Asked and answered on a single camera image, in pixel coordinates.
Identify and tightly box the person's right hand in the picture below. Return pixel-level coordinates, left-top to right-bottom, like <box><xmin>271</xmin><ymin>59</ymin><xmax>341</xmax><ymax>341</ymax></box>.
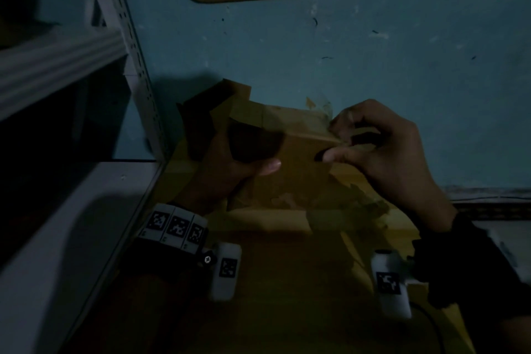
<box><xmin>313</xmin><ymin>98</ymin><xmax>459</xmax><ymax>233</ymax></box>

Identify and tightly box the person's left hand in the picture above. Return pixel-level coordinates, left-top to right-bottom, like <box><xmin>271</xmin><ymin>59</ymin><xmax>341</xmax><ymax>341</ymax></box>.
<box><xmin>173</xmin><ymin>128</ymin><xmax>284</xmax><ymax>216</ymax></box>

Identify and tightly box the brown cardboard box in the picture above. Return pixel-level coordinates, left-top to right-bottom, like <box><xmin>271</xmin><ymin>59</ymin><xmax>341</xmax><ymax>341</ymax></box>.
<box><xmin>225</xmin><ymin>100</ymin><xmax>354</xmax><ymax>212</ymax></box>
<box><xmin>175</xmin><ymin>78</ymin><xmax>253</xmax><ymax>163</ymax></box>

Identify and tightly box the person's left forearm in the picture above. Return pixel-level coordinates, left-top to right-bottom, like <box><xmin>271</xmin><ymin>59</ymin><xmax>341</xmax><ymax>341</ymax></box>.
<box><xmin>62</xmin><ymin>274</ymin><xmax>209</xmax><ymax>354</ymax></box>

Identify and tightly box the person's right forearm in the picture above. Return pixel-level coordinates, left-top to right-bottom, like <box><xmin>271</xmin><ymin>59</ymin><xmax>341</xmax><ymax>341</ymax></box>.
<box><xmin>497</xmin><ymin>314</ymin><xmax>531</xmax><ymax>354</ymax></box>

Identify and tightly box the black left wristband with markers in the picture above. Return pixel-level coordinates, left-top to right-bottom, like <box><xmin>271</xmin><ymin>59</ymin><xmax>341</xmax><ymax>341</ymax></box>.
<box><xmin>127</xmin><ymin>201</ymin><xmax>209</xmax><ymax>277</ymax></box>

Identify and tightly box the black wristband with markers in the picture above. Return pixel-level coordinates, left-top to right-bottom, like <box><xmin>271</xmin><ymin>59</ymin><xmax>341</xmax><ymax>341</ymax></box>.
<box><xmin>409</xmin><ymin>210</ymin><xmax>531</xmax><ymax>320</ymax></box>
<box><xmin>127</xmin><ymin>201</ymin><xmax>209</xmax><ymax>277</ymax></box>

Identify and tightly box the black patterned strip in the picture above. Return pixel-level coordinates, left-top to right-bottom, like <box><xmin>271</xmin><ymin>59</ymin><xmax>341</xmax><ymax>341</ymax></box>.
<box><xmin>442</xmin><ymin>185</ymin><xmax>531</xmax><ymax>222</ymax></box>

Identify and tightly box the black right wristband with markers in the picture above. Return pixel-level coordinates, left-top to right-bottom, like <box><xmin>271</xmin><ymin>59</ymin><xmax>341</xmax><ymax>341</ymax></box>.
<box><xmin>409</xmin><ymin>210</ymin><xmax>531</xmax><ymax>320</ymax></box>

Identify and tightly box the white metal shelf rack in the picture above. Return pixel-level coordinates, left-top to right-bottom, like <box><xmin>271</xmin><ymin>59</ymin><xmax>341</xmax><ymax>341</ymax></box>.
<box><xmin>0</xmin><ymin>0</ymin><xmax>170</xmax><ymax>354</ymax></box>

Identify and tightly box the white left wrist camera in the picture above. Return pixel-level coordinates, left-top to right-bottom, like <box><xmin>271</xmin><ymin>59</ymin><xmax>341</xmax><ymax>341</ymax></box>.
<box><xmin>198</xmin><ymin>241</ymin><xmax>243</xmax><ymax>304</ymax></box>

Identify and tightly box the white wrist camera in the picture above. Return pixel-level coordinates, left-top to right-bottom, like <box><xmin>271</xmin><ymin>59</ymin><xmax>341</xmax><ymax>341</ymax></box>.
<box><xmin>198</xmin><ymin>241</ymin><xmax>243</xmax><ymax>304</ymax></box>
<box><xmin>369</xmin><ymin>248</ymin><xmax>429</xmax><ymax>322</ymax></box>

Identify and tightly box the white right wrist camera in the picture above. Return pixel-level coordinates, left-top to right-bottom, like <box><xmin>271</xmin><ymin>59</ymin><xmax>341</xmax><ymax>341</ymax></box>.
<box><xmin>369</xmin><ymin>248</ymin><xmax>429</xmax><ymax>322</ymax></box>

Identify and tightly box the black camera cable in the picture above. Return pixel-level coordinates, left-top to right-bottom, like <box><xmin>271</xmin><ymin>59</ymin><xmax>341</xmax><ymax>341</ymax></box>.
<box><xmin>409</xmin><ymin>301</ymin><xmax>447</xmax><ymax>354</ymax></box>

